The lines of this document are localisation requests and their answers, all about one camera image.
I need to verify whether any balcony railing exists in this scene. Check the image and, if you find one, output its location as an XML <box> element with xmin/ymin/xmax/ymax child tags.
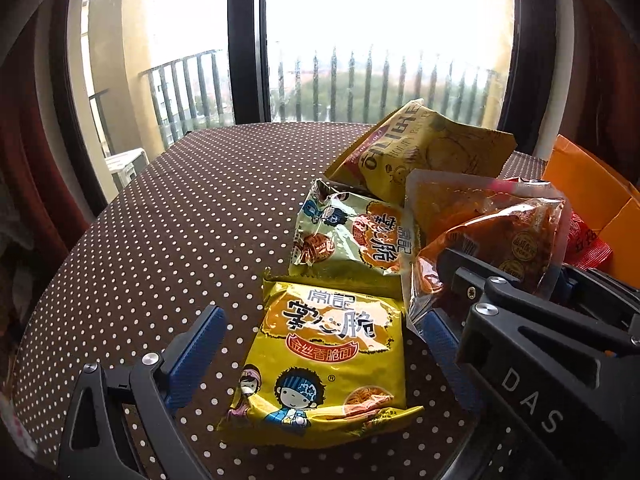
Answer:
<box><xmin>86</xmin><ymin>49</ymin><xmax>501</xmax><ymax>156</ymax></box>

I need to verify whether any yellow noodle snack packet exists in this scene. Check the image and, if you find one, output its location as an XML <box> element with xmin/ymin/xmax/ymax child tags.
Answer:
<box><xmin>217</xmin><ymin>280</ymin><xmax>423</xmax><ymax>448</ymax></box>

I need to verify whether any green noodle snack packet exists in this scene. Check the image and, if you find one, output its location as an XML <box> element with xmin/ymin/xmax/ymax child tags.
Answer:
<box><xmin>288</xmin><ymin>179</ymin><xmax>416</xmax><ymax>296</ymax></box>

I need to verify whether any orange cardboard box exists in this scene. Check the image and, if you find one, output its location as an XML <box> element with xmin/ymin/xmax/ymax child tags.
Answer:
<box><xmin>544</xmin><ymin>136</ymin><xmax>640</xmax><ymax>287</ymax></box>

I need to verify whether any clear orange snack pouch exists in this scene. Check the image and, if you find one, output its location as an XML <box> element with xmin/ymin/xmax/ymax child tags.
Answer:
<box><xmin>402</xmin><ymin>170</ymin><xmax>572</xmax><ymax>330</ymax></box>

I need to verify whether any black window frame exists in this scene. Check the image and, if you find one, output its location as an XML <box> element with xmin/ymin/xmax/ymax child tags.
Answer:
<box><xmin>68</xmin><ymin>0</ymin><xmax>559</xmax><ymax>204</ymax></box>

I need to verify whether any white air conditioner unit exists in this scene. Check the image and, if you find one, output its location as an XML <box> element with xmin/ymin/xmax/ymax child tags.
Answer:
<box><xmin>105</xmin><ymin>148</ymin><xmax>149</xmax><ymax>192</ymax></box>

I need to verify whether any red spicy snack packet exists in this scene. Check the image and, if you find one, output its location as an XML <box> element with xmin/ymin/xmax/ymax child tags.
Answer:
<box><xmin>564</xmin><ymin>212</ymin><xmax>612</xmax><ymax>270</ymax></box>

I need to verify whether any brown polka dot tablecloth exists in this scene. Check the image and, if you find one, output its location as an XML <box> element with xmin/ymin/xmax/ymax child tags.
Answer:
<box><xmin>12</xmin><ymin>122</ymin><xmax>473</xmax><ymax>479</ymax></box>

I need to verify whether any dark red curtain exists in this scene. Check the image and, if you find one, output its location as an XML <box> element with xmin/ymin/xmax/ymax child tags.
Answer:
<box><xmin>1</xmin><ymin>0</ymin><xmax>106</xmax><ymax>278</ymax></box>

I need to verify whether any yellow chip bag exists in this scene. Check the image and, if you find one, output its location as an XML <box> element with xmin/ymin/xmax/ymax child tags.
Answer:
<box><xmin>324</xmin><ymin>99</ymin><xmax>516</xmax><ymax>205</ymax></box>

